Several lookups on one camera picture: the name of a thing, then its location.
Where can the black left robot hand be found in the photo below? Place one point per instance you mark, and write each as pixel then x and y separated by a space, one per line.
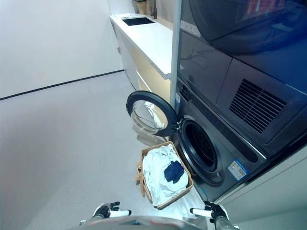
pixel 103 210

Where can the white garment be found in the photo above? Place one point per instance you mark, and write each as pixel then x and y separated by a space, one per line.
pixel 156 172

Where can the white vertical pillar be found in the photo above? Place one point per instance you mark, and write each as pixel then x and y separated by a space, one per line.
pixel 175 48

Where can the dark metal faucet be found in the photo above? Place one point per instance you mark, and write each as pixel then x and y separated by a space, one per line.
pixel 154 10

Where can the round glass washer door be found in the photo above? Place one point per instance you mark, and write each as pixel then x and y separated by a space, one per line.
pixel 146 115

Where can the white counter cabinet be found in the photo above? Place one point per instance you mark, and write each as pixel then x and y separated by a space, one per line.
pixel 148 43

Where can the white side cabinet panel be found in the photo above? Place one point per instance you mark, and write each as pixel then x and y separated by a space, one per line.
pixel 275 191

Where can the dark grey tumble dryer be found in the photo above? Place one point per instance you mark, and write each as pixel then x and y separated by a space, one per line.
pixel 216 72

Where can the blue white energy sticker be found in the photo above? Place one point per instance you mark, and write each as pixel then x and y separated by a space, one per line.
pixel 238 169

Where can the grey robot torso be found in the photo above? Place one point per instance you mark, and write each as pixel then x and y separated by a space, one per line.
pixel 148 224

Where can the dark blue garment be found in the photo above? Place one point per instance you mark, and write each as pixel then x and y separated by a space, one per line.
pixel 173 171

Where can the brown woven laundry basket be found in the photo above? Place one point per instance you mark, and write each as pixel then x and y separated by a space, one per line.
pixel 146 189

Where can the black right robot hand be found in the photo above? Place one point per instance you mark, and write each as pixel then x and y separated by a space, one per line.
pixel 219 210

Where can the dark grey washing machine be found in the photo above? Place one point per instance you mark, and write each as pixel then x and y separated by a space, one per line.
pixel 230 153

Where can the white cloth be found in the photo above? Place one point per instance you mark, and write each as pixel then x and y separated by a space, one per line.
pixel 122 15

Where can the beige plant pot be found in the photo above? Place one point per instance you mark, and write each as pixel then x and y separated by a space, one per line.
pixel 142 7

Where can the white dryer label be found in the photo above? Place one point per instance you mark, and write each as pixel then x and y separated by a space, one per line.
pixel 190 28

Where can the black inset sink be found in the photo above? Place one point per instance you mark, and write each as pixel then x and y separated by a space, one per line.
pixel 138 21

